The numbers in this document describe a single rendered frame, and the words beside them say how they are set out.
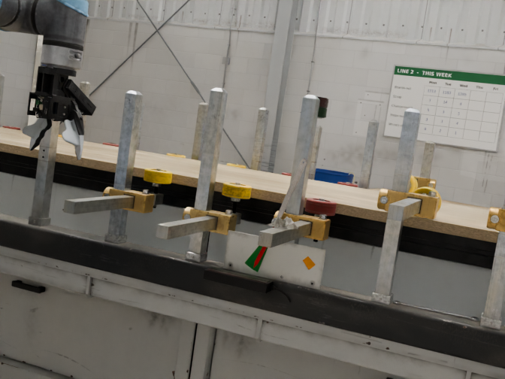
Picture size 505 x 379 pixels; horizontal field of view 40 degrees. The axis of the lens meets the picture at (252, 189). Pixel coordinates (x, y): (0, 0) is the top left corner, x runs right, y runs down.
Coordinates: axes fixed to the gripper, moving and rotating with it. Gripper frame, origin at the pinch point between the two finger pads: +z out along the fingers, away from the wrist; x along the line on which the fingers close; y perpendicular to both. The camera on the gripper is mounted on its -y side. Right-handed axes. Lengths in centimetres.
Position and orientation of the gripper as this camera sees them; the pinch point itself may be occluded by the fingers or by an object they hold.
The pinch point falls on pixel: (56, 156)
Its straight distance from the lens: 166.2
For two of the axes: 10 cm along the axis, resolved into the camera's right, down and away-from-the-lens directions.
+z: -1.5, 9.9, 0.9
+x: 8.8, 1.7, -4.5
